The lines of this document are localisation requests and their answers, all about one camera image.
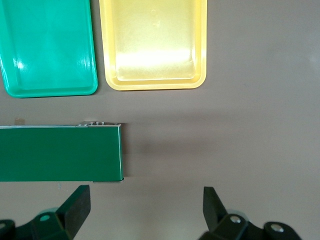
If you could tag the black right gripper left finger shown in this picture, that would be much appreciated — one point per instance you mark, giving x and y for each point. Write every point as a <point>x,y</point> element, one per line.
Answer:
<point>72,212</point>

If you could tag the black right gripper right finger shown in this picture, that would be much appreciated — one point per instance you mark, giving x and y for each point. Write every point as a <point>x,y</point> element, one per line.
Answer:
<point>215,215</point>

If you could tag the green belt conveyor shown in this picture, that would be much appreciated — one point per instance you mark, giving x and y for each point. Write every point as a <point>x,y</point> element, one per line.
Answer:
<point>60,155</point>

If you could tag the brown tape piece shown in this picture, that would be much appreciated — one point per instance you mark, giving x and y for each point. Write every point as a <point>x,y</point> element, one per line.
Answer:
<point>20,121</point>

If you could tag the green plastic tray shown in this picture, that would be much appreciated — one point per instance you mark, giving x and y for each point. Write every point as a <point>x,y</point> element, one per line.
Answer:
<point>50,47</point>

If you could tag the yellow plastic tray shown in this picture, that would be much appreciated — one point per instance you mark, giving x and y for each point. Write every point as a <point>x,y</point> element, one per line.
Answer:
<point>152,32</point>

